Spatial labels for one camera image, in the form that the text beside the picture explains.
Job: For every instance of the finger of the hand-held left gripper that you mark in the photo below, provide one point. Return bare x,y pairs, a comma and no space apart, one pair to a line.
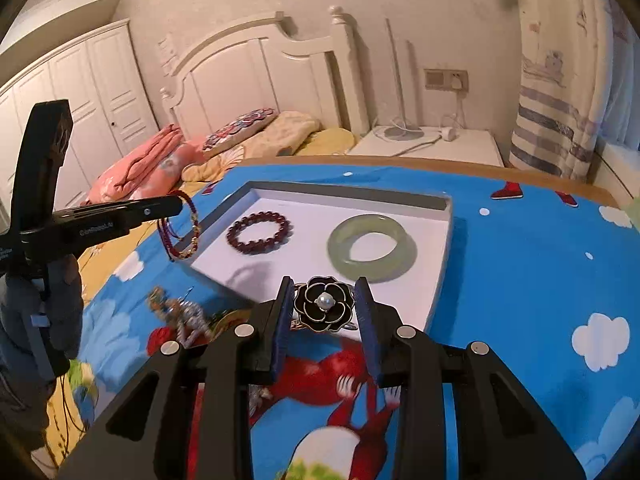
145,212

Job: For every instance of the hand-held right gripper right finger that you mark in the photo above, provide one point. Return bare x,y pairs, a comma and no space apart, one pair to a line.
367,330

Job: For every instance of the person's left hand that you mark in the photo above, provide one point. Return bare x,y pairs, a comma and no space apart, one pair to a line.
67,305

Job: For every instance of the striped curtain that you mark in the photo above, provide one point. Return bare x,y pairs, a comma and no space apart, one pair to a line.
550,85

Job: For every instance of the white bed headboard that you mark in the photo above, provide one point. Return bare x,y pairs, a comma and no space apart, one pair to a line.
280,85

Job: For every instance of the blue printed cloth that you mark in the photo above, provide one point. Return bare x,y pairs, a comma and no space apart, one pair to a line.
500,270

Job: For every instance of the white wardrobe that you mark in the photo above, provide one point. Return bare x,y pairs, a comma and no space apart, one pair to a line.
100,90

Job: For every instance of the white nightstand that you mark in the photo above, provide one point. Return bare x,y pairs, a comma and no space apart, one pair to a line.
450,149

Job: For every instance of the person's left forearm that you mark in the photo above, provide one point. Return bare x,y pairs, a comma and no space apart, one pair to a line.
20,400

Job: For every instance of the grey tray with white inside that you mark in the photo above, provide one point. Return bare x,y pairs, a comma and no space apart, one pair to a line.
310,210

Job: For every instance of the white table lamp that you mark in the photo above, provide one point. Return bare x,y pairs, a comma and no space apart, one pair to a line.
402,132

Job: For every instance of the pale green jade bangle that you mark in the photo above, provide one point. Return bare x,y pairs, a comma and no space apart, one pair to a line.
340,241

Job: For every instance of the embroidered pillow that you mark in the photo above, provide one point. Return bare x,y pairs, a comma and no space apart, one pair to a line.
240,127

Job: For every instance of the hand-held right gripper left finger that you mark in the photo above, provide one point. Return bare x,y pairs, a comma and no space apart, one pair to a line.
282,330

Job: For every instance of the gold-edged flower brooch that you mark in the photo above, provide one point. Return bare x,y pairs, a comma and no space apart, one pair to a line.
325,305

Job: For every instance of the white charger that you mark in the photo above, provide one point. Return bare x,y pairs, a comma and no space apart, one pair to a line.
449,134

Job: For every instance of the pink folded quilt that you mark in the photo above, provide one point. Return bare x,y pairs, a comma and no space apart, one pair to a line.
140,170

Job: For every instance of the wall socket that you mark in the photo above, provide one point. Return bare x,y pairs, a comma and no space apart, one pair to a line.
445,80

